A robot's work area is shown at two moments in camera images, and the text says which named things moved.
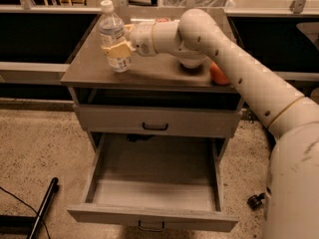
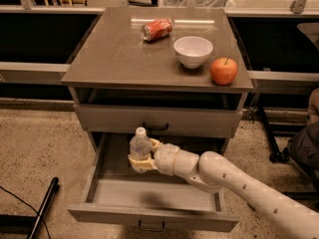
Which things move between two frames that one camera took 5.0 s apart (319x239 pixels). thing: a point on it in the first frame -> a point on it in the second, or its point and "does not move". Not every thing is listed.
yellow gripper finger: [130, 27] -> [155, 142]
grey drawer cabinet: [157, 96] does not move
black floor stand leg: [15, 224] does not move
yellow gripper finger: [120, 50] -> [143, 165]
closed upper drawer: [198, 120] does not move
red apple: [217, 76] does not move
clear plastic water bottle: [112, 31] -> [141, 147]
